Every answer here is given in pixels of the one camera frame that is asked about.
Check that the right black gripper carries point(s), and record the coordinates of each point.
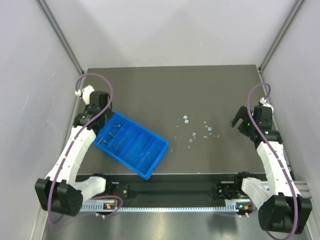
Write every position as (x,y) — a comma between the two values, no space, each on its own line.
(242,122)

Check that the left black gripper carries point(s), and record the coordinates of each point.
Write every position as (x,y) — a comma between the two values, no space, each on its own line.
(100,121)

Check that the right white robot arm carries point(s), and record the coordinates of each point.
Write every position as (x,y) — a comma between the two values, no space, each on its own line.
(281,206)

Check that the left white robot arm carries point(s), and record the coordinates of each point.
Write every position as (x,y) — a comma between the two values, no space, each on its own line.
(59,192)

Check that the blue compartment bin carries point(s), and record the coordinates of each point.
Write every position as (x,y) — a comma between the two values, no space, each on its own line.
(133,145)

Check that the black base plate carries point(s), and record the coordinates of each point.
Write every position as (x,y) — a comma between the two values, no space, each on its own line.
(213,189)

